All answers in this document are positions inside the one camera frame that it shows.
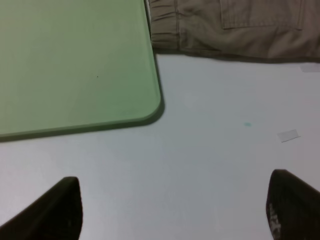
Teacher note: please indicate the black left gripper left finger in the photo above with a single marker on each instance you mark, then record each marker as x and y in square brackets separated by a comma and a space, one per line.
[56, 215]

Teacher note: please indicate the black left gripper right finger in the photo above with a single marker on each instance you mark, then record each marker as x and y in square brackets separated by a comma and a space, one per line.
[292, 207]

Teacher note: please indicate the khaki shorts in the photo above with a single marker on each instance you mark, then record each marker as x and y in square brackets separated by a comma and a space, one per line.
[264, 29]

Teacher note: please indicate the green plastic tray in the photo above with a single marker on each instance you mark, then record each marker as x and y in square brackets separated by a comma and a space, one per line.
[74, 65]

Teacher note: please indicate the clear tape strip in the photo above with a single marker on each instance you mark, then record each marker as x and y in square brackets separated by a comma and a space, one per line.
[289, 135]

